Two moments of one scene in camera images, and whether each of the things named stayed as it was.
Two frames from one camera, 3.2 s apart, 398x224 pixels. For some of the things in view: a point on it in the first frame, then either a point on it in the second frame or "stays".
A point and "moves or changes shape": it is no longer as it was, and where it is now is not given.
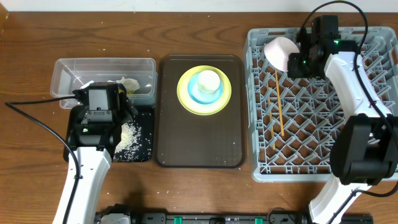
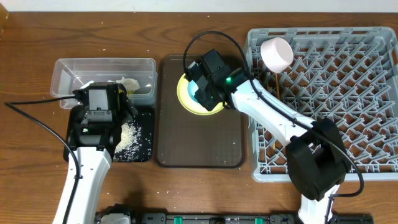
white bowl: [277, 51] moves or changes shape
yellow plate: [201, 109] stays
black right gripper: [293, 70] to [208, 104]
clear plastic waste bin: [68, 74] stays
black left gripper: [128, 111] stays
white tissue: [130, 84] stays
